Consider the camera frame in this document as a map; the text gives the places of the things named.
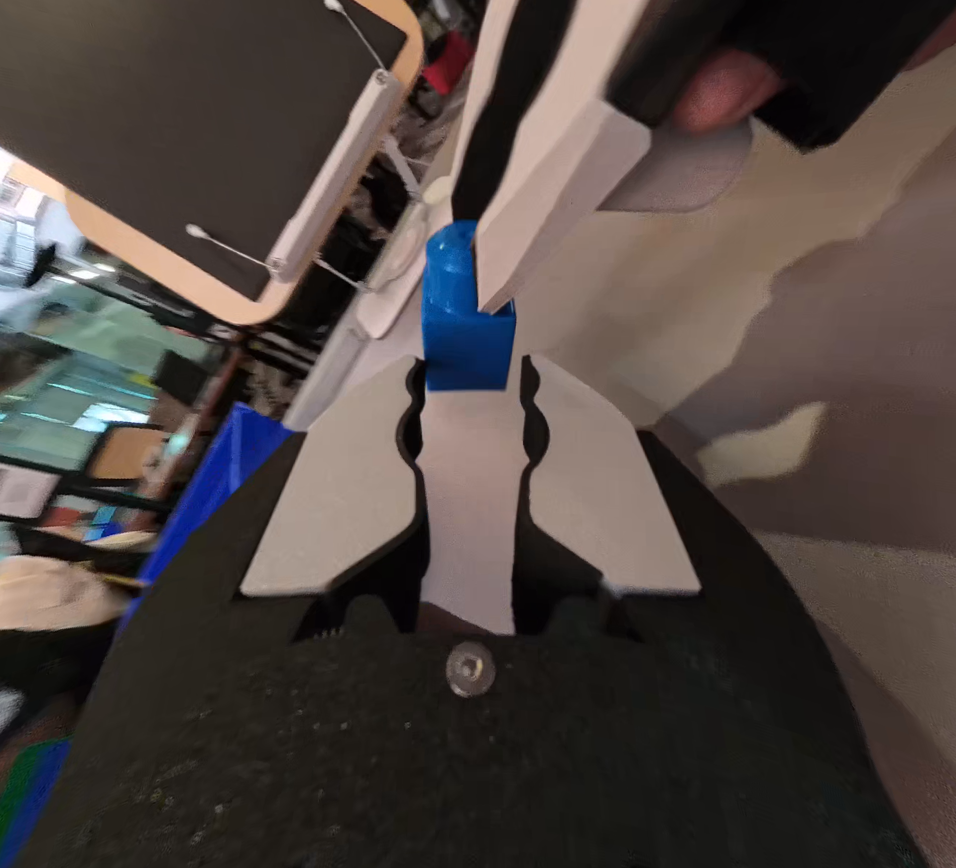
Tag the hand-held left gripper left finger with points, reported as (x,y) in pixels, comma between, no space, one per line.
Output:
(336,509)

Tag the blue toy brick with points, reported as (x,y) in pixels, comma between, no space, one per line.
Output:
(467,352)

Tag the person's right hand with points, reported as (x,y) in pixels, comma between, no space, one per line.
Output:
(724,95)

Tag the blue plastic bin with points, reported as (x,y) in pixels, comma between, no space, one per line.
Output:
(216,479)

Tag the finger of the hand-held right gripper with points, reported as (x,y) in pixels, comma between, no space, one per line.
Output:
(493,61)
(567,173)

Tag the blue bin with green liner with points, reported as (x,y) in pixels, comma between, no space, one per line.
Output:
(30,793)

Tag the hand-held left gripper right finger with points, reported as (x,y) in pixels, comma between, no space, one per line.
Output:
(605,509)

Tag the red floor bin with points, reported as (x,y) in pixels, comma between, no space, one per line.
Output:
(448,61)

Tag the black board with wooden edge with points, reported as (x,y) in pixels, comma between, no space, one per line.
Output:
(187,98)

